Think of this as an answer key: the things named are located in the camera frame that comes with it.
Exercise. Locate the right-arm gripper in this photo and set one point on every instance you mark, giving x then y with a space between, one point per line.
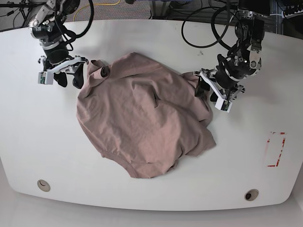
58 57

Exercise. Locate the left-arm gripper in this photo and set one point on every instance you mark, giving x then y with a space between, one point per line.
222 81

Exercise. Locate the dusty pink T-shirt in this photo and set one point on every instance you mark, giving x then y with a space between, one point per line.
142 115

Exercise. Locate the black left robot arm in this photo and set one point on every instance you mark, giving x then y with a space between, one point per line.
243 58

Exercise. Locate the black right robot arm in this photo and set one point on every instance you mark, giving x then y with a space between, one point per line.
56 41

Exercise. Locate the red tape marking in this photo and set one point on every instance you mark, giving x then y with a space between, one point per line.
274 148

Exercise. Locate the black tripod stand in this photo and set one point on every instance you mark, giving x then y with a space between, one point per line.
21 7

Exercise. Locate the white power strip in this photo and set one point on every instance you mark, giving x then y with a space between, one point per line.
292 12

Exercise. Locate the left table grommet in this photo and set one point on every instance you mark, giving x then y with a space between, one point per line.
43 185

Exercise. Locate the table grommet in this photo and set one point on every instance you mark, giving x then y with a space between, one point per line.
251 195
43 185

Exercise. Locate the right table grommet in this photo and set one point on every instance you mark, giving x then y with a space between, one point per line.
251 195

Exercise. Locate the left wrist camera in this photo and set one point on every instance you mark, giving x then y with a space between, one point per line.
223 105

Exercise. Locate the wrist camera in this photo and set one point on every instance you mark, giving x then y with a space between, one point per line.
223 105
45 78

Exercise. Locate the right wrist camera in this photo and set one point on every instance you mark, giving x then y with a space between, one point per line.
45 78

